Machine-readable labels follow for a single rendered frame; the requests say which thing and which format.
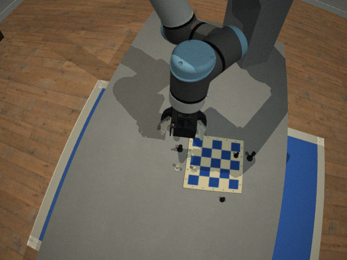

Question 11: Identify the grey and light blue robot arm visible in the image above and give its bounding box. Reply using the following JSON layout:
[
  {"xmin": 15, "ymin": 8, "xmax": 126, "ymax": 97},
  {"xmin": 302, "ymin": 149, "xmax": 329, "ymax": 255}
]
[{"xmin": 149, "ymin": 0, "xmax": 248, "ymax": 114}]

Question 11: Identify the blue and cream chessboard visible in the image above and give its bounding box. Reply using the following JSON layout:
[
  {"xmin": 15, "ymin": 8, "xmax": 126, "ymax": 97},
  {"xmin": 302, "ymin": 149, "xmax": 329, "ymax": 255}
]
[{"xmin": 183, "ymin": 134, "xmax": 243, "ymax": 194}]

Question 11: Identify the black king chess piece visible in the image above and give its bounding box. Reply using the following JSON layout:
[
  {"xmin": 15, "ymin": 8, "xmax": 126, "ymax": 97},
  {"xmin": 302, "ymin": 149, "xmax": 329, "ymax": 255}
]
[{"xmin": 247, "ymin": 151, "xmax": 256, "ymax": 161}]

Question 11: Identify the black rook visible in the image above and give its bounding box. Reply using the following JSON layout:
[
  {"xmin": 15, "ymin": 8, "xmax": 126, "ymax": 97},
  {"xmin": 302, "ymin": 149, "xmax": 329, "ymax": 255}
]
[{"xmin": 177, "ymin": 144, "xmax": 183, "ymax": 152}]

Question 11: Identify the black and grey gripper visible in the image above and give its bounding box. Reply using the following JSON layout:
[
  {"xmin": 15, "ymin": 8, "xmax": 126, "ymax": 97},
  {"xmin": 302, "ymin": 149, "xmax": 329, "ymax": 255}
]
[{"xmin": 157, "ymin": 106, "xmax": 208, "ymax": 141}]

